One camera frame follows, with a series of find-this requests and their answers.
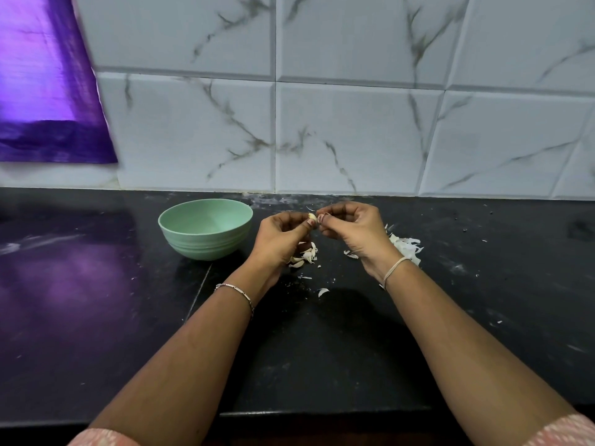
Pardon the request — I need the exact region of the person's left hand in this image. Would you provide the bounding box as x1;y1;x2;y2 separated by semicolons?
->
246;211;319;281

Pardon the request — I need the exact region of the person's right hand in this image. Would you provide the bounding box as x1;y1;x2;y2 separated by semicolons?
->
315;200;405;282

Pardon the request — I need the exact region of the garlic clove cluster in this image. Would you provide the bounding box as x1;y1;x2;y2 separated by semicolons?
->
286;240;320;279

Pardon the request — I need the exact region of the mint green bowl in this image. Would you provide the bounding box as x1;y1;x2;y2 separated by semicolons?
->
157;198;255;262

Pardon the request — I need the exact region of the person's right forearm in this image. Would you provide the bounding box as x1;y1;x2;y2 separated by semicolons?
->
381;265;578;444

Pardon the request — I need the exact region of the person's left forearm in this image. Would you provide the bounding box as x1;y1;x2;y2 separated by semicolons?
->
88;272;273;442

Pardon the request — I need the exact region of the pile of white garlic peels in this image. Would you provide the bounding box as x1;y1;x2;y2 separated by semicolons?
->
384;222;426;268

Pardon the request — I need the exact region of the pink patterned left sleeve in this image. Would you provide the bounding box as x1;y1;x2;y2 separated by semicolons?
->
67;428;143;446

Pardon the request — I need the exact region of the pink patterned sleeve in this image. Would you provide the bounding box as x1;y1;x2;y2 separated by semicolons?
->
521;413;595;446
67;428;143;446

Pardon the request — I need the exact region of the purple cloth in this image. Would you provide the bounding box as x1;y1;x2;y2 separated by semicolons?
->
0;0;119;165

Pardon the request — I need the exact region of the pink patterned right sleeve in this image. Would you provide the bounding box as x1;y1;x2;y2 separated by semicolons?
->
521;413;595;446

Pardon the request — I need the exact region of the silver right wrist bracelet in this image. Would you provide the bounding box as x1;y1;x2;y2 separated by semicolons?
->
378;255;412;292

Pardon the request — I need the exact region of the silver wrist bracelet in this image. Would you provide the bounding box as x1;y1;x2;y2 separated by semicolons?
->
214;282;255;318
378;255;412;292

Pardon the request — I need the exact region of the silver left wrist bracelet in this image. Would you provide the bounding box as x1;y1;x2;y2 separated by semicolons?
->
214;282;255;318

